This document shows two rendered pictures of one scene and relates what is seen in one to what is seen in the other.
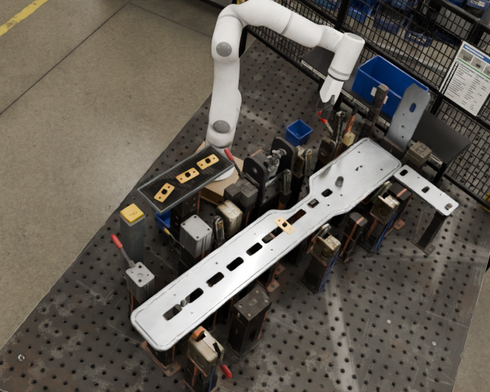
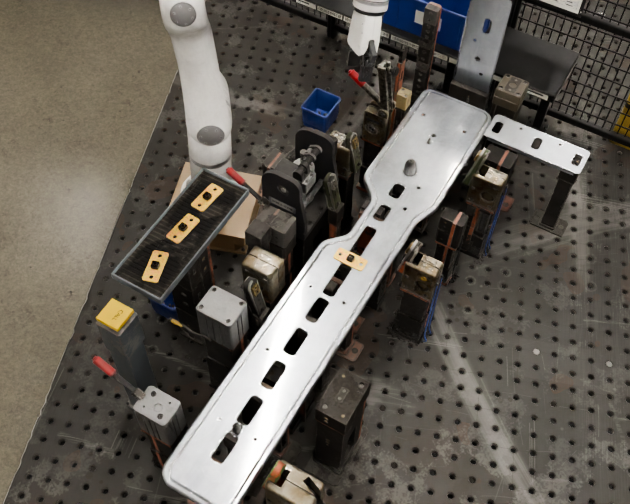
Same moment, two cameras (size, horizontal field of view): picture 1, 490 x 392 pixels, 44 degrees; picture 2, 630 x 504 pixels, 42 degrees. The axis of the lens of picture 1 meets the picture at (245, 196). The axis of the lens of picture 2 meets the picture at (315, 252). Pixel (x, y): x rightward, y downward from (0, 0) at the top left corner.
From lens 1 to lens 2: 0.35 m
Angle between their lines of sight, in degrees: 6
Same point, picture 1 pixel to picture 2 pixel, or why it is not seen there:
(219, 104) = (198, 102)
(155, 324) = (205, 475)
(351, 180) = (425, 160)
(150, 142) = (101, 180)
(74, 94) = not seen: outside the picture
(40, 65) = not seen: outside the picture
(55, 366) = not seen: outside the picture
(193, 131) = (164, 150)
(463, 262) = (611, 232)
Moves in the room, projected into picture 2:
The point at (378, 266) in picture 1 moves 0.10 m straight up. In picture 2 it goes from (496, 274) to (503, 255)
